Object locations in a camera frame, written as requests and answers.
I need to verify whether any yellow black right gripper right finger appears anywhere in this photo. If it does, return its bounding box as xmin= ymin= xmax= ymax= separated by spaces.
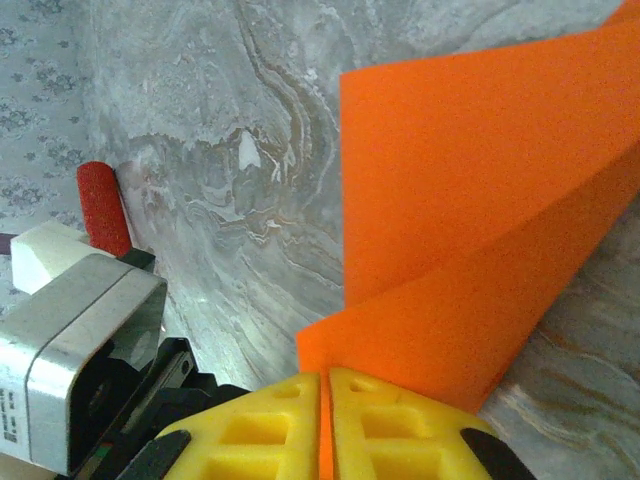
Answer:
xmin=327 ymin=367 xmax=539 ymax=480

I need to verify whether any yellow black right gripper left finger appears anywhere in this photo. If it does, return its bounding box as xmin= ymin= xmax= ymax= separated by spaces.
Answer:
xmin=117 ymin=372 xmax=321 ymax=480

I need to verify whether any orange paper sheet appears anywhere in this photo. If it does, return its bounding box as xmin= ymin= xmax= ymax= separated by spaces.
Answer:
xmin=295 ymin=0 xmax=640 ymax=480

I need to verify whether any red textured cylinder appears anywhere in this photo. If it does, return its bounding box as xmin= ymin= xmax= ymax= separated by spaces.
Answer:
xmin=76 ymin=160 xmax=134 ymax=256

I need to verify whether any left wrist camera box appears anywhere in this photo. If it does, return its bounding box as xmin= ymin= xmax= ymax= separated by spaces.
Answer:
xmin=0 ymin=222 xmax=169 ymax=476

